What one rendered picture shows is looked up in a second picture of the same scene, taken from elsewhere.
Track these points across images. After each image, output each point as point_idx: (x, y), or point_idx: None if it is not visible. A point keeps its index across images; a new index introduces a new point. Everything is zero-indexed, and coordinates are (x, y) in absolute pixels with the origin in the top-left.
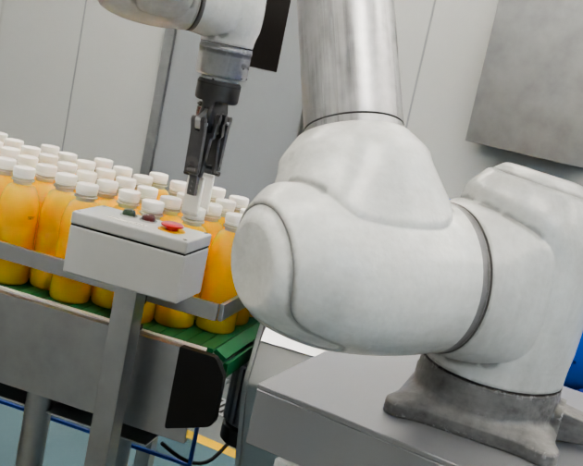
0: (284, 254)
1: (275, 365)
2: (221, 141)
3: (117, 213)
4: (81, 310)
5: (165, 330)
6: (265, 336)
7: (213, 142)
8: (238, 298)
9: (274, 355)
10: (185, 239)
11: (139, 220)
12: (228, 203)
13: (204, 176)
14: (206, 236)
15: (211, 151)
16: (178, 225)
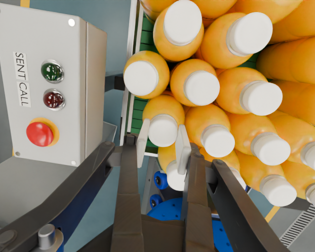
0: None
1: (152, 165)
2: (228, 228)
3: (51, 53)
4: (140, 31)
5: (142, 101)
6: (156, 164)
7: (182, 213)
8: (152, 156)
9: (153, 166)
10: (16, 154)
11: (45, 90)
12: (259, 157)
13: (180, 156)
14: (65, 164)
15: (184, 194)
16: (35, 142)
